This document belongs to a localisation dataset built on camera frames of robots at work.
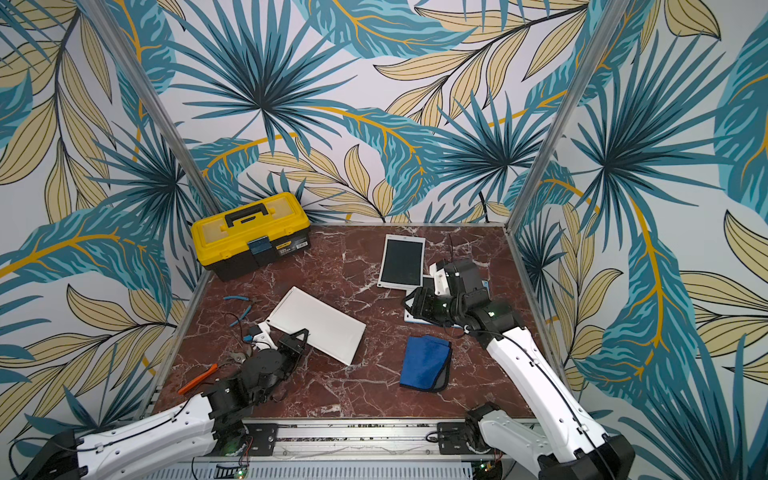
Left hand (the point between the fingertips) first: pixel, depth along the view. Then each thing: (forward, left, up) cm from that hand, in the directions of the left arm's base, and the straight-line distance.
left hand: (312, 334), depth 79 cm
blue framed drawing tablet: (+11, -27, -11) cm, 31 cm away
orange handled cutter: (-8, +30, -10) cm, 33 cm away
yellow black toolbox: (+29, +27, +4) cm, 40 cm away
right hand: (+3, -25, +11) cm, 28 cm away
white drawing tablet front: (+33, -25, -10) cm, 42 cm away
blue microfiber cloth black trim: (-4, -31, -9) cm, 33 cm away
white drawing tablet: (+6, -3, -9) cm, 11 cm away
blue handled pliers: (+16, +24, -11) cm, 30 cm away
